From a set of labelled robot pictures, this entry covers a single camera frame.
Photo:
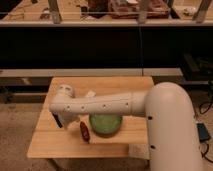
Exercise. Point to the black power adapter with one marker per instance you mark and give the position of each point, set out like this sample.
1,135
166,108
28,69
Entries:
203,132

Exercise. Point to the wooden table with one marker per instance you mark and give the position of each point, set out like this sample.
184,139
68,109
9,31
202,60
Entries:
51,142

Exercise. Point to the black smartphone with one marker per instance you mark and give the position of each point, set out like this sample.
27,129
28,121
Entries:
57,120

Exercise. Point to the white cylindrical bottle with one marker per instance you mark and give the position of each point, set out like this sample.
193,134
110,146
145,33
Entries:
90,94

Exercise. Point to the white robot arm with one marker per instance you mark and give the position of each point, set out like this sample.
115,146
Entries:
173,139

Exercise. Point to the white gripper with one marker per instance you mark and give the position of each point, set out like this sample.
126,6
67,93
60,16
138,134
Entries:
68,119

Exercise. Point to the red pepper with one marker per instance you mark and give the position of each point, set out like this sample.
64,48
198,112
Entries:
84,132

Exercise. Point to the green bowl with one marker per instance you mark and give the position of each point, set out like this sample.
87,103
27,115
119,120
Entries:
105,124

